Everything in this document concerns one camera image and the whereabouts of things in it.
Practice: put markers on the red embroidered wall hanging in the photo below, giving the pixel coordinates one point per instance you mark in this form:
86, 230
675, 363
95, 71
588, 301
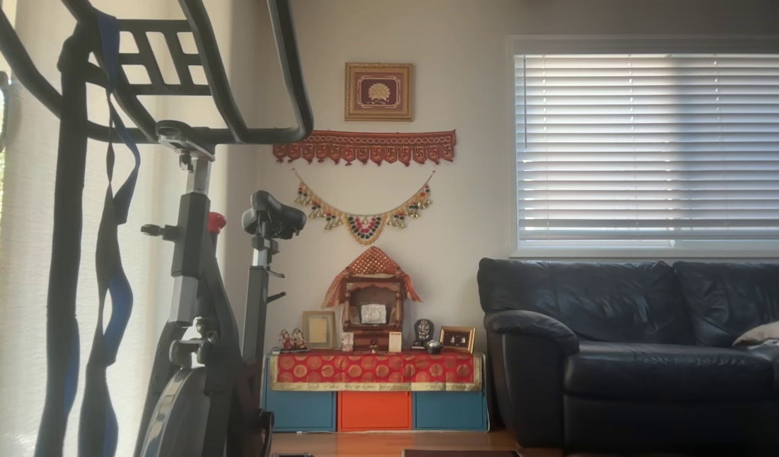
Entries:
364, 143

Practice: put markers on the wooden shrine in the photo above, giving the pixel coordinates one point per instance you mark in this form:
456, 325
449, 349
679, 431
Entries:
371, 287

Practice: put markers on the red gold canopy cloth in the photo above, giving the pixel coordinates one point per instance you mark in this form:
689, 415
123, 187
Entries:
372, 260

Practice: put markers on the gold framed picture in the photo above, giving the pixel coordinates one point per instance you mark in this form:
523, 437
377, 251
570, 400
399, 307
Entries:
379, 92

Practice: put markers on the blue black resistance band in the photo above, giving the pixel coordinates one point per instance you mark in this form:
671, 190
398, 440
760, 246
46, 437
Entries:
113, 298

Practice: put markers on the white card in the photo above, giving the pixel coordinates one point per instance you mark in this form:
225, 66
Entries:
395, 342

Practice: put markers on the white curtain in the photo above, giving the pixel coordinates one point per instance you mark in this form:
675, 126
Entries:
27, 254

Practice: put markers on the black leather sofa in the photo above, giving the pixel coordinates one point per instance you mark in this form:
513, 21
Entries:
618, 304

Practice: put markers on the beaded garland wall hanging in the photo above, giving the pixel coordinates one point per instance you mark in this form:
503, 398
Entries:
364, 228

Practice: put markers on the dark idol statue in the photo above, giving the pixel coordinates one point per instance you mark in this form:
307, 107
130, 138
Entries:
423, 331

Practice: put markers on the white window blinds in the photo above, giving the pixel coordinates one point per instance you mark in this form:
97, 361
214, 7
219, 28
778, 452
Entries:
649, 146

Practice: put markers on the white cushion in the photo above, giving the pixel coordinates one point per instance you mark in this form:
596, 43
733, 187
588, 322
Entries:
773, 331

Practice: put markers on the small gold photo frame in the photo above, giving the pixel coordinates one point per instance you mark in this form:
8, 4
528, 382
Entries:
458, 339

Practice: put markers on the small deity picture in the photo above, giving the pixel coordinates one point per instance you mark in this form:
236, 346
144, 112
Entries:
346, 341

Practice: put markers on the black exercise bike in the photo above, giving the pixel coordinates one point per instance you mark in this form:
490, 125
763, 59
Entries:
189, 241

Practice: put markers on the pale photo frame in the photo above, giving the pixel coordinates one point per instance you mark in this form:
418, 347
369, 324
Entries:
318, 330

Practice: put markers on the small black bowl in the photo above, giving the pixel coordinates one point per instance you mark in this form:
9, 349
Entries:
433, 347

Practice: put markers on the blue orange cabinet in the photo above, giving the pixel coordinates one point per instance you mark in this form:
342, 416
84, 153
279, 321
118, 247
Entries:
374, 411

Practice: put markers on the red idol figurines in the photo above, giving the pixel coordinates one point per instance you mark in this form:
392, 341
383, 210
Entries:
293, 341

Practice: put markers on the red gold table cloth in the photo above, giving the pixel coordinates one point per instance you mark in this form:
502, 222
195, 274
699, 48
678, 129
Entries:
376, 368

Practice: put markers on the silver idol plaque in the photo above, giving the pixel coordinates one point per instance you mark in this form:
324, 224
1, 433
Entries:
373, 313

